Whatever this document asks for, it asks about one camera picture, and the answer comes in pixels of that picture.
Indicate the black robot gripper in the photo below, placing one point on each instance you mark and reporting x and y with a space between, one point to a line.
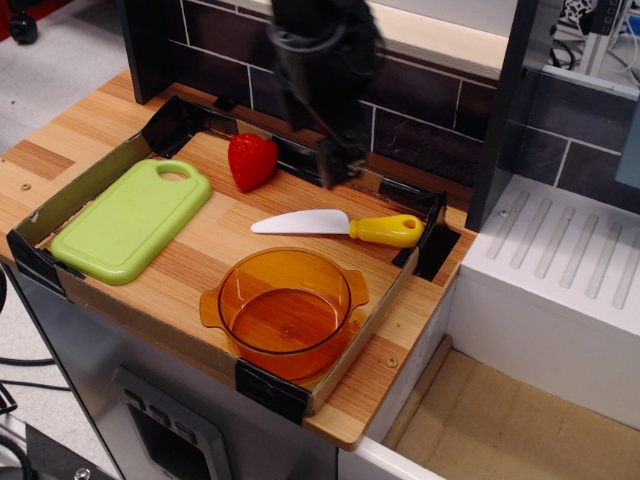
323 84

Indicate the yellow handled white knife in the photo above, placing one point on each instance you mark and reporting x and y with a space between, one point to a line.
402 231

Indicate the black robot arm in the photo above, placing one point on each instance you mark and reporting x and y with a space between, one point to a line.
325 22

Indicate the cardboard fence with black tape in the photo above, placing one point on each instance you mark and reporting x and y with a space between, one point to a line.
47 178

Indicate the green plastic cutting board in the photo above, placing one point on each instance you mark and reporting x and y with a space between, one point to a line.
118 235

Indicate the red toy strawberry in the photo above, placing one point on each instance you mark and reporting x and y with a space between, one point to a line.
251 160

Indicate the orange transparent pot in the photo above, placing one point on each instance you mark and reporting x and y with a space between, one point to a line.
286 310

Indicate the white sink drainboard unit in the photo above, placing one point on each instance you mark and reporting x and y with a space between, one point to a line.
549 294

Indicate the toy oven front panel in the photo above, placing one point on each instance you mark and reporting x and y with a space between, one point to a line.
178 441

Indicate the black caster wheel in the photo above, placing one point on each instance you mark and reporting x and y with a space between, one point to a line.
23 29

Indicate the dark grey vertical post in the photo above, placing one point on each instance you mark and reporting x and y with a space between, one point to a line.
528 49

